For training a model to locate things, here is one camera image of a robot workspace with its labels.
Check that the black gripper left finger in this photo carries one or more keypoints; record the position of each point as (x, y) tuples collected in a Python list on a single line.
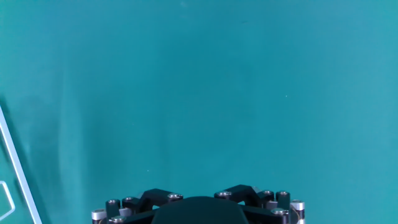
[(149, 196)]

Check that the green table mat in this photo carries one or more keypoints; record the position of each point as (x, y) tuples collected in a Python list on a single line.
[(202, 93)]

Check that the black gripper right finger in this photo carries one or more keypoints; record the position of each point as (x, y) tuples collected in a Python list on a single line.
[(245, 193)]

